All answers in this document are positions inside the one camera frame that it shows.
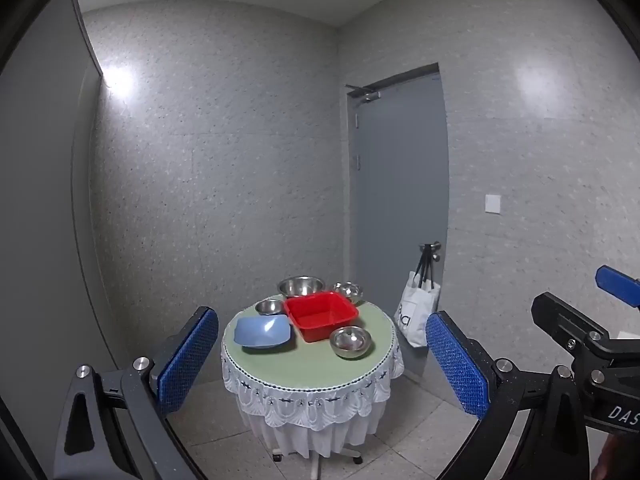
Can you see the metal door closer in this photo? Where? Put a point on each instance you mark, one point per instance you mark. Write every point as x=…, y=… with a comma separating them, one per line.
x=369, y=95

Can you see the large steel bowl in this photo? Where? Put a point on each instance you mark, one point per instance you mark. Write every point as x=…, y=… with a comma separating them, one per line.
x=300, y=286

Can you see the round table with lace cloth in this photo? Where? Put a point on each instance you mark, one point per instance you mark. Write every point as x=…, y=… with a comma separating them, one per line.
x=300, y=365

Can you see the blue square plate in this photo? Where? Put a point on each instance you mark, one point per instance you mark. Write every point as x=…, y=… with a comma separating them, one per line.
x=260, y=332

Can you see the red plastic basin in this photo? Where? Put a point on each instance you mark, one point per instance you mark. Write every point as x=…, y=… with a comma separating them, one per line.
x=320, y=315

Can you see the wheeled table base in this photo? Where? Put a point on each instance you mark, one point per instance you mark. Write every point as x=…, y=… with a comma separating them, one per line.
x=315, y=465

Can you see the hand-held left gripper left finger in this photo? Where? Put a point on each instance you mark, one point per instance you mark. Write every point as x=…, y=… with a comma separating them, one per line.
x=187, y=355

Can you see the medium steel bowl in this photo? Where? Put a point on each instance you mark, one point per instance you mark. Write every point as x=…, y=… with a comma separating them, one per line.
x=347, y=290
x=350, y=342

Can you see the small steel bowl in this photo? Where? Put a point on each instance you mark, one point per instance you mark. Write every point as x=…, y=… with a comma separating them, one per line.
x=270, y=306

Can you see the white tote bag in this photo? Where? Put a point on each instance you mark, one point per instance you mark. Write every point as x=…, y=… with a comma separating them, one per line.
x=415, y=315

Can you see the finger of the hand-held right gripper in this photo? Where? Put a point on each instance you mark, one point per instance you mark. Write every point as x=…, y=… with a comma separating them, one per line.
x=617, y=282
x=560, y=320

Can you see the grey door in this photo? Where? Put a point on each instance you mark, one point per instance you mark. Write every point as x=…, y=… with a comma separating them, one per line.
x=395, y=185

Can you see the white wall switch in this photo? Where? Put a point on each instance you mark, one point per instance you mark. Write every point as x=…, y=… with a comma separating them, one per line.
x=493, y=203

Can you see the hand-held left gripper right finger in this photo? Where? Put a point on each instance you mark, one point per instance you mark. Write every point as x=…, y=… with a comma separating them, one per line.
x=457, y=360

